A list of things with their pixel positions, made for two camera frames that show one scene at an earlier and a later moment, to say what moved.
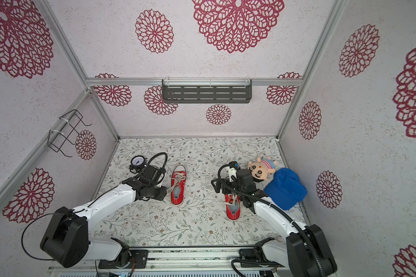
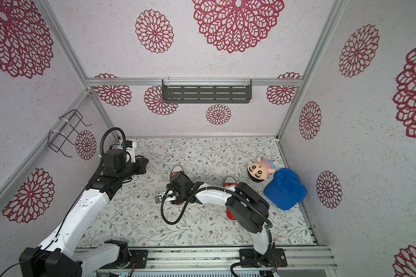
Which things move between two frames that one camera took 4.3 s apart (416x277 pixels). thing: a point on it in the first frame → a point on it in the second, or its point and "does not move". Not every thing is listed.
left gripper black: (163, 194) → (142, 166)
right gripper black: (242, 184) → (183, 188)
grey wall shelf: (207, 90) does not move
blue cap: (285, 190) does not move
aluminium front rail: (178, 258) does not move
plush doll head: (258, 171) does not move
